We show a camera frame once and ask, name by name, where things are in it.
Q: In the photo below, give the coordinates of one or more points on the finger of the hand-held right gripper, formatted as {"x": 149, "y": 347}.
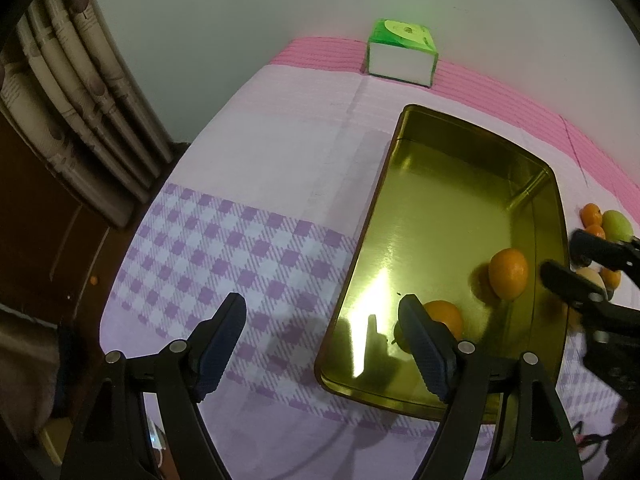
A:
{"x": 570, "y": 282}
{"x": 600, "y": 252}

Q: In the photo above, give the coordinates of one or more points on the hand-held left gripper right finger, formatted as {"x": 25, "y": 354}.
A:
{"x": 425, "y": 345}

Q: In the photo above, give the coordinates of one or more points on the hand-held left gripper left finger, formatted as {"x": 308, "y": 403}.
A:
{"x": 220, "y": 345}

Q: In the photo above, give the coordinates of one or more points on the pale yellow fruit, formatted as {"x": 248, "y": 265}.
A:
{"x": 590, "y": 276}

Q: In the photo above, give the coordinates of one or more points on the green pear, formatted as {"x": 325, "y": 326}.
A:
{"x": 617, "y": 225}

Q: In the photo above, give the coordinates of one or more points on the orange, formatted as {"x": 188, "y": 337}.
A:
{"x": 611, "y": 277}
{"x": 591, "y": 214}
{"x": 445, "y": 316}
{"x": 595, "y": 231}
{"x": 507, "y": 274}

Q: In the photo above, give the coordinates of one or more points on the gold metal tin box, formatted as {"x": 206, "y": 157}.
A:
{"x": 440, "y": 200}

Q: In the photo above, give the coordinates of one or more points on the pink checkered blanket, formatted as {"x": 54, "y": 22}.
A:
{"x": 250, "y": 185}

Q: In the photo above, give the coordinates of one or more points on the brown wooden cabinet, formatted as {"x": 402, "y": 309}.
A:
{"x": 50, "y": 240}

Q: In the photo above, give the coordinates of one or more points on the green tissue box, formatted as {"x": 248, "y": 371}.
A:
{"x": 400, "y": 60}

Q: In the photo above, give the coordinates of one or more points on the patterned beige curtain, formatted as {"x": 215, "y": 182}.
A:
{"x": 75, "y": 85}

